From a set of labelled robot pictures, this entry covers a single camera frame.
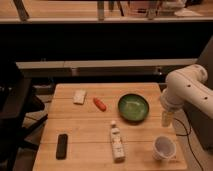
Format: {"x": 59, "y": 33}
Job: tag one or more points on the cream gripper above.
{"x": 167, "y": 118}

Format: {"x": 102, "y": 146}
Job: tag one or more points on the wooden background shelf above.
{"x": 78, "y": 11}

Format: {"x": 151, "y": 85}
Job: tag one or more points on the red orange pepper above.
{"x": 99, "y": 104}

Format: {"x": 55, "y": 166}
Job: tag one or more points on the white sponge block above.
{"x": 79, "y": 97}

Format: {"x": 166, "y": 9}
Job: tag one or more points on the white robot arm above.
{"x": 186, "y": 84}

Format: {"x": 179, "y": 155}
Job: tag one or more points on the green bowl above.
{"x": 133, "y": 107}

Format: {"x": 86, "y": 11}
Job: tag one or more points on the white label bottle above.
{"x": 116, "y": 143}

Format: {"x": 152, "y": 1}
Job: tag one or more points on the white cup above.
{"x": 164, "y": 148}

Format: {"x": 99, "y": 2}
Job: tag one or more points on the black remote control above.
{"x": 61, "y": 149}

